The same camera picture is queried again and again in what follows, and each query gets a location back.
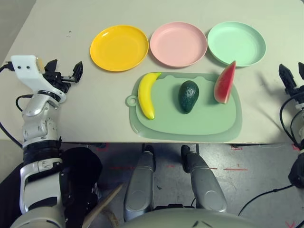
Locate yellow toy banana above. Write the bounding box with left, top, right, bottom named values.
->
left=137, top=72, right=162, bottom=120

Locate dark green toy avocado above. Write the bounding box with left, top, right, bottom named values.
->
left=178, top=80, right=200, bottom=114

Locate silver left robot leg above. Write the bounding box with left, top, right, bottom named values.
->
left=123, top=144, right=156, bottom=223

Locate black left wrist camera cable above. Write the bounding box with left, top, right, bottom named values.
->
left=0, top=61, right=33, bottom=149

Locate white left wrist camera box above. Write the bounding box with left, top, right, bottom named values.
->
left=10, top=55, right=67, bottom=104

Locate grey robot torso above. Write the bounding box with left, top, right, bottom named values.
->
left=122, top=208, right=262, bottom=228

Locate mint green plastic plate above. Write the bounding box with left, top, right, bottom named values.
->
left=207, top=21, right=267, bottom=69

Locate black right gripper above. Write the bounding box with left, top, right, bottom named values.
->
left=279, top=62, right=304, bottom=105

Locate silver robot leg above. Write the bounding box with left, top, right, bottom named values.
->
left=180, top=144, right=228, bottom=212
left=123, top=144, right=156, bottom=223

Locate wooden stick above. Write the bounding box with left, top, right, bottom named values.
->
left=83, top=184, right=124, bottom=228

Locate silver right robot leg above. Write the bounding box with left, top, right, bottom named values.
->
left=180, top=144, right=228, bottom=212

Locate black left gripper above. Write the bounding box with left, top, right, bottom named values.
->
left=44, top=59, right=84, bottom=94

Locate red watermelon slice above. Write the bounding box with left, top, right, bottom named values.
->
left=213, top=60, right=237, bottom=105

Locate green cutting board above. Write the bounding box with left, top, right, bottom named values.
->
left=125, top=72, right=243, bottom=142

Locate yellow plastic plate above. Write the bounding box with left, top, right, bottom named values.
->
left=89, top=24, right=150, bottom=72

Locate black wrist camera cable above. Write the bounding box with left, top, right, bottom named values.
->
left=237, top=95, right=304, bottom=217
left=0, top=61, right=33, bottom=149

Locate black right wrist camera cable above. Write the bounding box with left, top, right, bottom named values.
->
left=237, top=95, right=304, bottom=217

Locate pink plastic plate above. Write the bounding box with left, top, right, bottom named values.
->
left=149, top=21, right=208, bottom=69

